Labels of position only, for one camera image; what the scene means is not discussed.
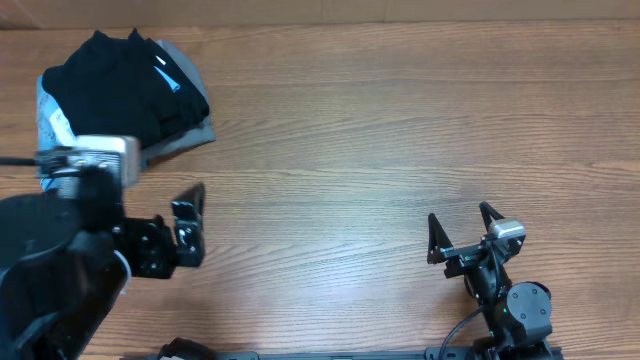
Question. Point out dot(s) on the grey folded garment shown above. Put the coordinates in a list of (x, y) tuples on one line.
[(202, 133)]

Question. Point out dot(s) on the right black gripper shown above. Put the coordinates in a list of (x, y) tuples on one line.
[(462, 256)]

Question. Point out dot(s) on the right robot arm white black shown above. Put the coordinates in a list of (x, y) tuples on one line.
[(517, 315)]

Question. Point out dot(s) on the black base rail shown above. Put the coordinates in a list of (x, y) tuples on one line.
[(181, 348)]

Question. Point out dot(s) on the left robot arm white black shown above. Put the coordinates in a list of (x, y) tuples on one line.
[(67, 254)]

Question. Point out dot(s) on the black polo shirt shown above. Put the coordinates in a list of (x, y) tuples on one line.
[(134, 54)]

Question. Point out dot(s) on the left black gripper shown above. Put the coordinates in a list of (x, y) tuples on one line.
[(153, 237)]

